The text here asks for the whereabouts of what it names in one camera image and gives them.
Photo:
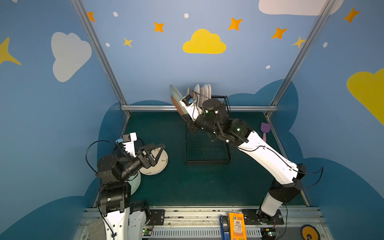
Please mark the small green circuit board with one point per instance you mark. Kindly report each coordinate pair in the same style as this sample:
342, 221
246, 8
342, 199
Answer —
147, 232

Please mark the dark navy plate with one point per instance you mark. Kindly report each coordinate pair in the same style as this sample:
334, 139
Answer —
118, 152

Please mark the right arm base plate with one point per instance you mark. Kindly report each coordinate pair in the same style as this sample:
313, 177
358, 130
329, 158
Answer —
257, 217

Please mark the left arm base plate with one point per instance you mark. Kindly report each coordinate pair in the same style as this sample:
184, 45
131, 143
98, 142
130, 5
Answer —
157, 217

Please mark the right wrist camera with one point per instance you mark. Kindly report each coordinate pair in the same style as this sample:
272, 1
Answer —
190, 106

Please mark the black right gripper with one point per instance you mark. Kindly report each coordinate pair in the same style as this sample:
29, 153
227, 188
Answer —
190, 119

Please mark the white plate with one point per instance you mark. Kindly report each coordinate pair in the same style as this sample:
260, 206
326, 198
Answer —
209, 91

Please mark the black wire dish rack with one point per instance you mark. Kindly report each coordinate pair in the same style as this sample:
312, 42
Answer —
205, 147

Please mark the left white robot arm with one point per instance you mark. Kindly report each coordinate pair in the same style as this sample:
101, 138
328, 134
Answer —
123, 220

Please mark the orange box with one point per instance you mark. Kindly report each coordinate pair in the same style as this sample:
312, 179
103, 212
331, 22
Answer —
237, 226

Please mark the yellow black wheel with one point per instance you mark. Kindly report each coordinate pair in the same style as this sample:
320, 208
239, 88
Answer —
308, 232

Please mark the green-rimmed Hao Wei plate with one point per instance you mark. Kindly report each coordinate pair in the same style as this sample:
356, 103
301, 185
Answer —
196, 93

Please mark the blue tool handle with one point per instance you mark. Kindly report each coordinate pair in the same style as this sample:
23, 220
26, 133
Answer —
224, 226

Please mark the purple scoop, pink handle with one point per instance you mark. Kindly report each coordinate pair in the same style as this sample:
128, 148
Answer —
265, 129

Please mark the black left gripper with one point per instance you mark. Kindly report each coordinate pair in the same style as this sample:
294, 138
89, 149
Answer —
145, 158

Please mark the mint green leaf plate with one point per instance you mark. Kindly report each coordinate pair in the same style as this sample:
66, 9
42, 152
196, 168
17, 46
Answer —
134, 182

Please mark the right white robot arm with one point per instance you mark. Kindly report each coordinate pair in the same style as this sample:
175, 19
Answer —
287, 175

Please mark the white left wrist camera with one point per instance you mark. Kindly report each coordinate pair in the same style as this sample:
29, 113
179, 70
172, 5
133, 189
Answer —
127, 144

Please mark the cream floral plate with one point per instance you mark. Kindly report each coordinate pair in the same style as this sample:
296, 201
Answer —
159, 167

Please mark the grey-green plain plate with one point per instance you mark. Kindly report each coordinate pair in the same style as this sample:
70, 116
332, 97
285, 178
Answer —
177, 100

